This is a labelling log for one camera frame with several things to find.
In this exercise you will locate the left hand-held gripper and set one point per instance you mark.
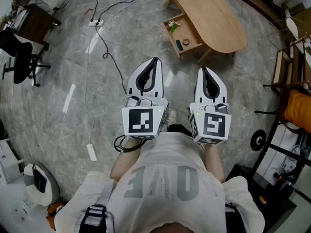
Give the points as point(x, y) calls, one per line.
point(142, 122)

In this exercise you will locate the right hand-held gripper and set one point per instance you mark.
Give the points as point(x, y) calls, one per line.
point(213, 125)

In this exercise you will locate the wooden drawer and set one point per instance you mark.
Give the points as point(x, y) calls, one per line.
point(188, 31)

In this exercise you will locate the person's left forearm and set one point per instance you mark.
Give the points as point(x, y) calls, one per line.
point(125, 161)

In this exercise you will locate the person's right forearm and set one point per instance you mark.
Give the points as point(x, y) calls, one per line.
point(215, 161)

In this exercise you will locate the wooden oval table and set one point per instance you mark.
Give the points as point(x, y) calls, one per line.
point(213, 21)

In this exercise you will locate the person's right white sneaker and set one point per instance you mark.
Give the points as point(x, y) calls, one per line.
point(172, 115)

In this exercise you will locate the dark blue case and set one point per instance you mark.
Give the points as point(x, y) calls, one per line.
point(179, 45)

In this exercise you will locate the person's black trousers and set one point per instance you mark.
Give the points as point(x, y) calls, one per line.
point(178, 129)

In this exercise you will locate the pink artificial flower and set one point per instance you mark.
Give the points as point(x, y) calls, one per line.
point(173, 25)

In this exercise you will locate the black weight disc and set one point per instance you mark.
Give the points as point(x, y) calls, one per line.
point(258, 140)

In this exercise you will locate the wooden rattan rack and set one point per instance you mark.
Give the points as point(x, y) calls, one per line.
point(283, 67)

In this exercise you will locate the white power strip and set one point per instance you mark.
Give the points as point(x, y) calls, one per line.
point(96, 22)

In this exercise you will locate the plain orange cushion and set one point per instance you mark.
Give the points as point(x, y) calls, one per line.
point(297, 108)

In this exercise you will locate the white power adapter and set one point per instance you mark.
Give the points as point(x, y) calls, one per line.
point(91, 152)

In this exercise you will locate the person's white shirt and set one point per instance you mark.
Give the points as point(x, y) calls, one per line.
point(165, 190)

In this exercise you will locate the black low cabinet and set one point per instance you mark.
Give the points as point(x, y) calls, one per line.
point(257, 193)

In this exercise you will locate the dark wooden side table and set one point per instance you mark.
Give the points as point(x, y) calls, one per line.
point(36, 23)

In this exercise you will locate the black office chair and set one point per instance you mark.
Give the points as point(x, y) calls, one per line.
point(20, 62)

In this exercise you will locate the white round stool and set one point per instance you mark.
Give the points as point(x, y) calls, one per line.
point(52, 186)

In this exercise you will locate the black pouch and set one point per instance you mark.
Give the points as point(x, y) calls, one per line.
point(40, 179)

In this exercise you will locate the orange striped cushion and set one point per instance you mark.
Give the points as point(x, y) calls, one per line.
point(54, 210)

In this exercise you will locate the white low cabinet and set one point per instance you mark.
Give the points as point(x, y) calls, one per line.
point(8, 164)

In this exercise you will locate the dark frame chair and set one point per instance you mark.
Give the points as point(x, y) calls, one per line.
point(281, 105)

